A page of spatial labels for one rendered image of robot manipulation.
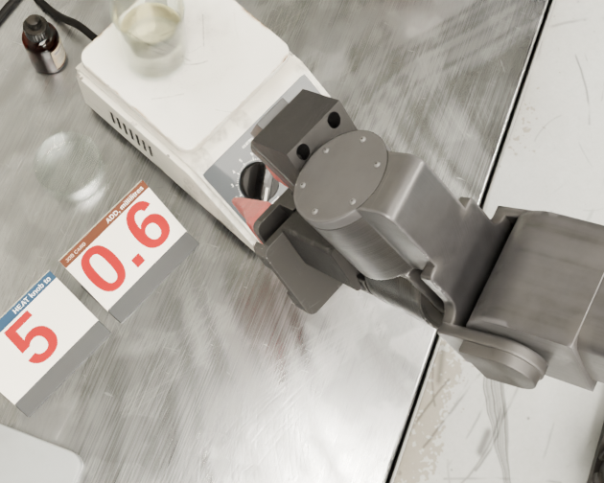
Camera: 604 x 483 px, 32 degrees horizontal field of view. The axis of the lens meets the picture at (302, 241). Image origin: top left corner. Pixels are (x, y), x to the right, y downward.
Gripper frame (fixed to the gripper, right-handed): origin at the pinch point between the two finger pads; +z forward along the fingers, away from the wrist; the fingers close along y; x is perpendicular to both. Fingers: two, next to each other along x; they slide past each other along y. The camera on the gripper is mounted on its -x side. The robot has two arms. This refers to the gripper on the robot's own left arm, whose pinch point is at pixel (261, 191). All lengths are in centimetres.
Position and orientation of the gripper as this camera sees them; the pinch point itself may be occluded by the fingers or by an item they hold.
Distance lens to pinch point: 72.7
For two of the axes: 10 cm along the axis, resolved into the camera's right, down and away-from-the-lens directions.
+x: 4.6, 6.4, 6.1
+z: -5.9, -3.0, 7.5
